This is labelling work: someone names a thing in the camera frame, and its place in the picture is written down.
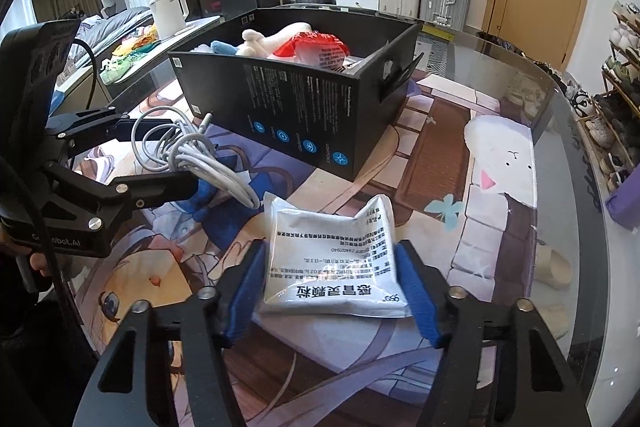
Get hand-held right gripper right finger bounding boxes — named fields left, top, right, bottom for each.
left=392, top=239, right=593, bottom=427

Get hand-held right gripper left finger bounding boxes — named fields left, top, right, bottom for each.
left=72, top=238, right=268, bottom=427

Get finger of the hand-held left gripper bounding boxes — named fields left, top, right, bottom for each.
left=42, top=159, right=201, bottom=233
left=44, top=106, right=176, bottom=152

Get white cable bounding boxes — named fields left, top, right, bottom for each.
left=131, top=112, right=262, bottom=210

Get white printed packet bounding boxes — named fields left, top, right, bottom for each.
left=257, top=193, right=418, bottom=320

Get black cardboard box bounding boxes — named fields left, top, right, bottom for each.
left=167, top=7, right=426, bottom=182

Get white and blue plush toy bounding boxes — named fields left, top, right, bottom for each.
left=210, top=22, right=321, bottom=58

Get red and white plastic bag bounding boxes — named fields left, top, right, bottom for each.
left=272, top=32, right=351, bottom=68

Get person's left hand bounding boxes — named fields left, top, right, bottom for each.
left=27, top=249, right=53, bottom=280

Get pile of snack packets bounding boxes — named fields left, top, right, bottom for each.
left=100, top=27, right=161, bottom=85

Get bed with grey bedding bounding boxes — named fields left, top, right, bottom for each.
left=65, top=4, right=156, bottom=58

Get white electric kettle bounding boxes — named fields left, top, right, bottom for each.
left=150, top=0, right=190, bottom=38

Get grey side table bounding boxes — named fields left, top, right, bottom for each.
left=102, top=14, right=223, bottom=108

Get beige slipper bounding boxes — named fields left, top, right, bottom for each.
left=532, top=244, right=573, bottom=290
left=544, top=302, right=572, bottom=339

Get printed table mat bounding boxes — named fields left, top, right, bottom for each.
left=65, top=72, right=538, bottom=427

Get purple bag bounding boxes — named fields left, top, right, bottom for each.
left=604, top=179, right=640, bottom=230

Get pile of sneakers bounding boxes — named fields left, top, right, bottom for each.
left=540, top=62, right=596, bottom=118

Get wooden shoe rack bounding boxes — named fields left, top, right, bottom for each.
left=575, top=2, right=640, bottom=188

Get rows of shoes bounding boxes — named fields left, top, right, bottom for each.
left=577, top=2, right=640, bottom=185

